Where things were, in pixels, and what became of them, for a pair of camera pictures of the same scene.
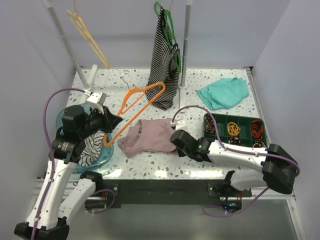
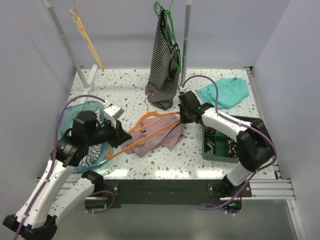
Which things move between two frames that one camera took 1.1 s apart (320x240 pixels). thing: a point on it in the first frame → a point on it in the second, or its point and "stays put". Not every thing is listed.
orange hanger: [144, 90] → [134, 126]
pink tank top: [148, 135] stays put
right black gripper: [180, 153] → [183, 120]
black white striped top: [164, 64] stays put
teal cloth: [225, 94] stays put
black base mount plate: [109, 193] stays put
